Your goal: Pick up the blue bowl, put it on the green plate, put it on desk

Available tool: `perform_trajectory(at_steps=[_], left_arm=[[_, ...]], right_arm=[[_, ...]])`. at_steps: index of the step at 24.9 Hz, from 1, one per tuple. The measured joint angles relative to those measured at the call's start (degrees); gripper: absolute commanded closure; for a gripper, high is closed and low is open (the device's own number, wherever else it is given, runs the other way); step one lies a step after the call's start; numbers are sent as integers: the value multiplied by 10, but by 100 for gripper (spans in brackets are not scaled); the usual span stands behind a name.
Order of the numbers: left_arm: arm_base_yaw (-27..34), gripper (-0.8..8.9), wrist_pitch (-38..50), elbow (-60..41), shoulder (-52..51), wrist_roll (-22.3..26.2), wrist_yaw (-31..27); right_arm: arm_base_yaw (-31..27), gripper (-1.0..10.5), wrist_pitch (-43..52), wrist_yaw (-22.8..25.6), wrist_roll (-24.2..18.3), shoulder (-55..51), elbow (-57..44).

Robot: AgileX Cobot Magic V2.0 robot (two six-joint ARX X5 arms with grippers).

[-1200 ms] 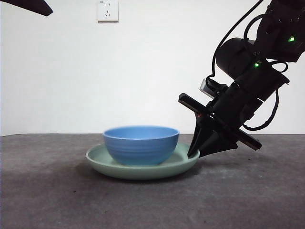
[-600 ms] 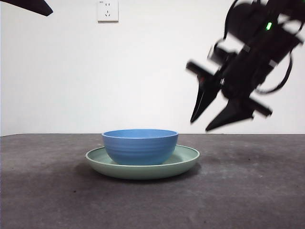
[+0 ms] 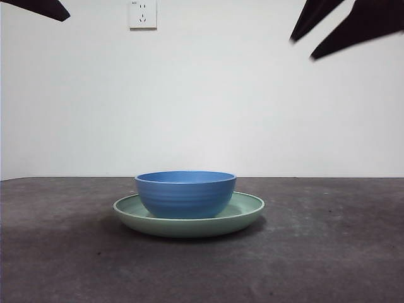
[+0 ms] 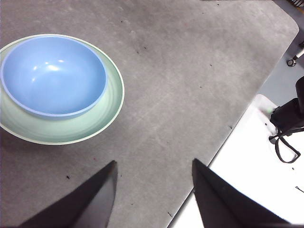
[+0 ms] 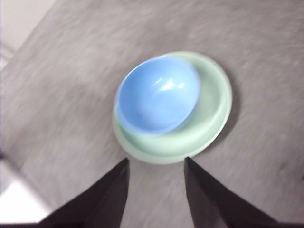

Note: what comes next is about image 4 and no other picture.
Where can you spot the white pole with black foot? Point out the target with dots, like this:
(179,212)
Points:
(299,54)

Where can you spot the grey table mat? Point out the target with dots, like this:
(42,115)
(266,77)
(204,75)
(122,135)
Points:
(178,95)

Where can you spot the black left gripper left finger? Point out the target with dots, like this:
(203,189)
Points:
(90,204)

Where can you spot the blue ribbed bowl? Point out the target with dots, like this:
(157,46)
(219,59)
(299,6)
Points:
(54,78)

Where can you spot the green round plate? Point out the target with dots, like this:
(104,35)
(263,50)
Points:
(71,133)

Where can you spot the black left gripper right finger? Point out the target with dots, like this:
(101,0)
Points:
(221,204)

